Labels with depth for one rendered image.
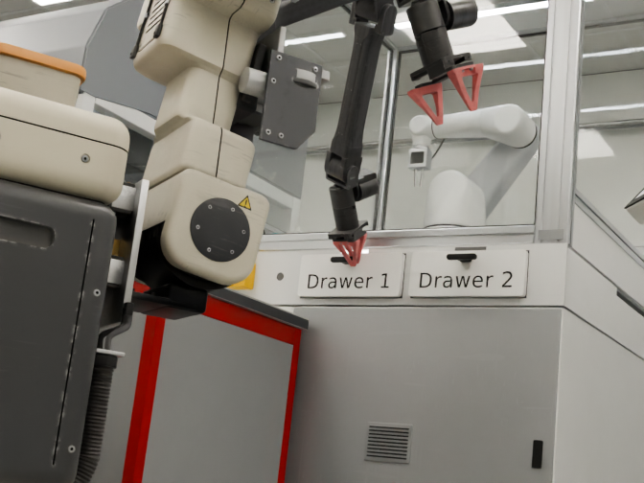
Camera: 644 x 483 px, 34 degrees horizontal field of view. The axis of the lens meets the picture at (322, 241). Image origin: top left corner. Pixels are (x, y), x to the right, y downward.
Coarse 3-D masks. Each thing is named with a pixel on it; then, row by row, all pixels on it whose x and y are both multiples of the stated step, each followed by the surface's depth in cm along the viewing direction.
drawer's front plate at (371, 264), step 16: (304, 256) 270; (320, 256) 267; (336, 256) 265; (368, 256) 260; (384, 256) 258; (400, 256) 256; (304, 272) 269; (320, 272) 266; (336, 272) 264; (352, 272) 261; (368, 272) 259; (384, 272) 257; (400, 272) 254; (304, 288) 267; (320, 288) 265; (336, 288) 262; (352, 288) 260; (368, 288) 258; (384, 288) 255; (400, 288) 254
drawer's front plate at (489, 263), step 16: (416, 256) 253; (432, 256) 251; (480, 256) 245; (496, 256) 243; (512, 256) 241; (416, 272) 252; (432, 272) 250; (448, 272) 248; (464, 272) 246; (480, 272) 244; (496, 272) 242; (512, 272) 240; (416, 288) 251; (432, 288) 249; (448, 288) 247; (464, 288) 245; (480, 288) 243; (496, 288) 241; (512, 288) 239
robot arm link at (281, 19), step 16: (288, 0) 218; (304, 0) 219; (320, 0) 222; (336, 0) 225; (352, 0) 228; (368, 0) 235; (384, 0) 233; (288, 16) 218; (304, 16) 221; (368, 16) 236
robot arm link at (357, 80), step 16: (352, 16) 240; (384, 16) 233; (368, 32) 236; (384, 32) 235; (368, 48) 237; (352, 64) 240; (368, 64) 239; (352, 80) 241; (368, 80) 241; (352, 96) 242; (368, 96) 243; (352, 112) 242; (336, 128) 247; (352, 128) 244; (336, 144) 247; (352, 144) 245; (336, 160) 248; (352, 160) 247; (336, 176) 249
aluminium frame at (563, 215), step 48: (576, 0) 252; (576, 48) 248; (576, 96) 246; (576, 144) 245; (576, 192) 244; (288, 240) 276; (384, 240) 262; (432, 240) 254; (480, 240) 248; (528, 240) 241; (576, 240) 243; (624, 240) 279; (624, 288) 278
